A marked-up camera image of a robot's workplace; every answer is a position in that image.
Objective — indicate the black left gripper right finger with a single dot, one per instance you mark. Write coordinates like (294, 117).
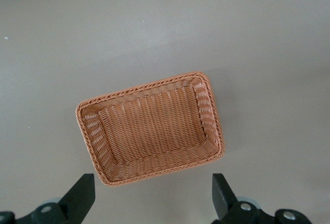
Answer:
(227, 208)

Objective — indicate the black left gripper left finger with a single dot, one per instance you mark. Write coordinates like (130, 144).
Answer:
(77, 200)

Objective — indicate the brown wicker basket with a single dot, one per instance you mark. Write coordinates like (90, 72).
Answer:
(157, 126)

